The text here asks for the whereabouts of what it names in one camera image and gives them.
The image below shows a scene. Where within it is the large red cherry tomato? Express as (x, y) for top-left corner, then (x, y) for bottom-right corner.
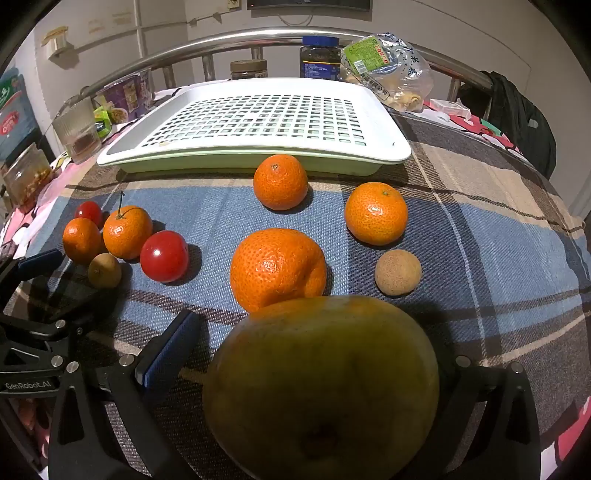
(140, 230), (190, 283)

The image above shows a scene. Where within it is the blue label jar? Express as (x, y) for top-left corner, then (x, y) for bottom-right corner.
(299, 35), (342, 80)

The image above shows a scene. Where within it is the purple instant noodle cup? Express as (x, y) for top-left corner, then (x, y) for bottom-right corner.
(95, 71), (153, 123)

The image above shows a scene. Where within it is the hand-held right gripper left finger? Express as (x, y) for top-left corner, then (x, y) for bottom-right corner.
(48, 308), (202, 480)

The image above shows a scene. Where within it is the wall television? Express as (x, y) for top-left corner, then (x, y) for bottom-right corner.
(246, 0), (372, 12)

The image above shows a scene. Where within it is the brown lid jar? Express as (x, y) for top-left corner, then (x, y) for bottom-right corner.
(230, 59), (269, 81)

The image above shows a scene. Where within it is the metal bed rail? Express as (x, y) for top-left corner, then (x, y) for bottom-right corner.
(58, 27), (495, 121)

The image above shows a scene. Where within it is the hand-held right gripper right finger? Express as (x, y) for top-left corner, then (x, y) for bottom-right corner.
(406, 342), (542, 480)

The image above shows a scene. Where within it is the small red cherry tomato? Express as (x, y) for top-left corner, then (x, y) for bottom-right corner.
(75, 200), (103, 229)

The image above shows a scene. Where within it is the white perforated plastic tray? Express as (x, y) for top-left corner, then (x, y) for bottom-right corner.
(96, 78), (413, 177)

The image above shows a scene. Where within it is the plaid blanket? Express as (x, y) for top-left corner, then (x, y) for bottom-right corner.
(14, 108), (591, 480)

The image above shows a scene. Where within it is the small white box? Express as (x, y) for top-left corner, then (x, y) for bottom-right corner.
(429, 99), (472, 121)

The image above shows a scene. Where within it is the small orange tangerine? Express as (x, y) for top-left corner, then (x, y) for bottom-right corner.
(62, 217), (103, 265)

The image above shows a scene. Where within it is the large brown longan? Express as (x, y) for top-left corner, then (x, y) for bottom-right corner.
(374, 249), (422, 296)

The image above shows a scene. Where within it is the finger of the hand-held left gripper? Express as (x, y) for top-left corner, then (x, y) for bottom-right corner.
(0, 248), (65, 289)
(0, 279), (118, 344)

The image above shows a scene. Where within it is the small brown longan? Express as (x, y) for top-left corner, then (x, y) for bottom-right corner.
(88, 253), (123, 289)

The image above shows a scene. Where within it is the black backpack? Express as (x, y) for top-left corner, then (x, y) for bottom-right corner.
(457, 70), (557, 178)

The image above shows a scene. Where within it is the tangerine with stem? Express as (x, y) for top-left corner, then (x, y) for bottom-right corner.
(102, 191), (153, 260)

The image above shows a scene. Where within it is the clear plastic snack bag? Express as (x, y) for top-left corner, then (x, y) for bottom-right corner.
(341, 32), (435, 114)

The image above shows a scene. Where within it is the glass jar with food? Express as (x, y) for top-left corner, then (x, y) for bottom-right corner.
(2, 143), (52, 208)

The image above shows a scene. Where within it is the green snack packet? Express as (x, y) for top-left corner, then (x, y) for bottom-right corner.
(92, 105), (127, 139)

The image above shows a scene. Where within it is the large bumpy tangerine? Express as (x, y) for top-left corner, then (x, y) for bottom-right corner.
(230, 228), (328, 315)

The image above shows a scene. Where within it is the wall switch box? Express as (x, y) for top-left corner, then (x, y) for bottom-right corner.
(42, 28), (75, 58)

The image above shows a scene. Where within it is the translucent plastic cup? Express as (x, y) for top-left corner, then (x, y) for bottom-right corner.
(52, 98), (102, 164)

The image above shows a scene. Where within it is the yellow-green mango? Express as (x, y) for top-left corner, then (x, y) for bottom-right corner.
(202, 295), (440, 480)

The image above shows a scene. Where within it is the green and blue package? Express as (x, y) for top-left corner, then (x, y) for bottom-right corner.
(0, 69), (38, 162)

